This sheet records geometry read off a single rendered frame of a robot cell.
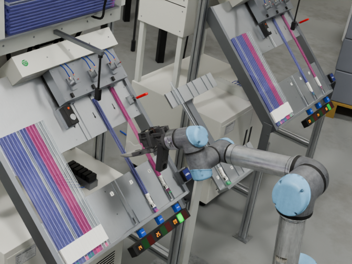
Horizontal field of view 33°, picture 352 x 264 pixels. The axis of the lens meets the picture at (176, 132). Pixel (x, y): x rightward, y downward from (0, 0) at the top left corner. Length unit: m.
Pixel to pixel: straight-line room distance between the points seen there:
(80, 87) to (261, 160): 0.73
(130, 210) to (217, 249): 1.14
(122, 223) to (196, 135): 0.47
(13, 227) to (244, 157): 0.94
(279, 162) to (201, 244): 1.41
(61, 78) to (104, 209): 0.51
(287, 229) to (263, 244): 1.51
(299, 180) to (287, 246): 0.25
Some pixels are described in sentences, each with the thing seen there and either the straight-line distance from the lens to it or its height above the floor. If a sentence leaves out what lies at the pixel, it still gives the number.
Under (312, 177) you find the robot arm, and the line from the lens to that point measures 1.88.
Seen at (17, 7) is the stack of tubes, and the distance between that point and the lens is 2.04.
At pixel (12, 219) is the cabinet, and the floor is 0.62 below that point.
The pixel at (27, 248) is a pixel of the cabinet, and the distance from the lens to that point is 2.37.
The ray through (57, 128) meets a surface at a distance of 2.21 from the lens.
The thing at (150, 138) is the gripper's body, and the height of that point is 1.05.
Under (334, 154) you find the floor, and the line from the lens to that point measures 4.44.
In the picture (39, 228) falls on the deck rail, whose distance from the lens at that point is 2.04.
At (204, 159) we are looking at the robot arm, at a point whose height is 1.07.
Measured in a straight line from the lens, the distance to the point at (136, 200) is 2.31.
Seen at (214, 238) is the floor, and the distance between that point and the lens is 3.40.
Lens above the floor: 2.18
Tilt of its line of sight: 31 degrees down
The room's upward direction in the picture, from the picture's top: 8 degrees clockwise
